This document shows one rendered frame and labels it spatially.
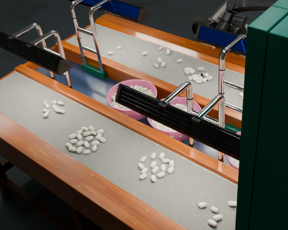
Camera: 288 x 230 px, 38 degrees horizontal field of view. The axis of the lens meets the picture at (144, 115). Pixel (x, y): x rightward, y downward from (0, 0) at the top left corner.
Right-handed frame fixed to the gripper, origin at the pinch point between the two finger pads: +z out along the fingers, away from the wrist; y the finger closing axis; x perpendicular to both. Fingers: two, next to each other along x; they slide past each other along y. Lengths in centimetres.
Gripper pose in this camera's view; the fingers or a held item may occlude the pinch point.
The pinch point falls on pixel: (213, 46)
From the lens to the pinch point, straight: 230.6
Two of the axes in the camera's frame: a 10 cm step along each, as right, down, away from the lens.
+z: -4.3, 9.0, -0.1
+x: 4.9, 2.4, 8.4
